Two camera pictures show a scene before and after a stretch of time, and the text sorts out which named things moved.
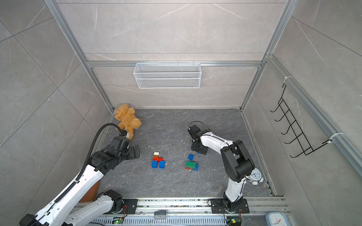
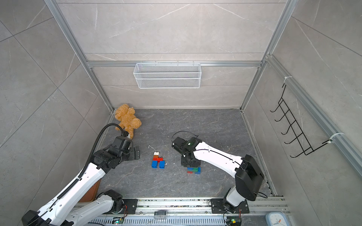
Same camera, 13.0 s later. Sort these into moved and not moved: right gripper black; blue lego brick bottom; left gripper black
Moved: right gripper black
Not moved: blue lego brick bottom; left gripper black
